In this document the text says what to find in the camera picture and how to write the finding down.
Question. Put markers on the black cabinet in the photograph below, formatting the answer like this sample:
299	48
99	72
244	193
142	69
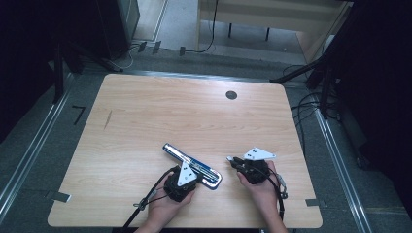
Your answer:
113	26

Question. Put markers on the black metal stand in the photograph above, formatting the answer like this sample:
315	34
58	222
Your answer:
59	74
298	73

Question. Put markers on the black furniture leg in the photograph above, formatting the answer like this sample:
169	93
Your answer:
267	34
229	29

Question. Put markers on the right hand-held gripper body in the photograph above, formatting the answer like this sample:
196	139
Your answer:
256	171

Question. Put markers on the black tape floor mark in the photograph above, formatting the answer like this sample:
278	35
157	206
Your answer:
79	113

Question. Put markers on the round black table grommet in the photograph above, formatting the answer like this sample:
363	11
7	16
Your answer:
231	94

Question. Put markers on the grey tape piece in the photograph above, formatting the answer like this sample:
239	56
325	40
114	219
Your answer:
312	202
58	196

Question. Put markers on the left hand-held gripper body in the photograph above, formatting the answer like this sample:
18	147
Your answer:
186	174

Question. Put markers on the person's left hand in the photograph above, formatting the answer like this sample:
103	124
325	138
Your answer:
165	210

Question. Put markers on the person's right hand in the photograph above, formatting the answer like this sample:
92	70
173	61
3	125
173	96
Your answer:
264	194

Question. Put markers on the metal floor rail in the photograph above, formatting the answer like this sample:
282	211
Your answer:
32	152
194	75
343	174

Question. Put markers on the blue stapler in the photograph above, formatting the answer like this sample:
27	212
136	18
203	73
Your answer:
212	183

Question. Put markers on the light wooden desk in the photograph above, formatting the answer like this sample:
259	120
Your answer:
268	13

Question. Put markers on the dark curtain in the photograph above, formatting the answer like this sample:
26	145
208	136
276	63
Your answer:
26	48
379	81

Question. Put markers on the black power plug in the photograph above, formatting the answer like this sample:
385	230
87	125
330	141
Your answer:
142	47
182	51
156	47

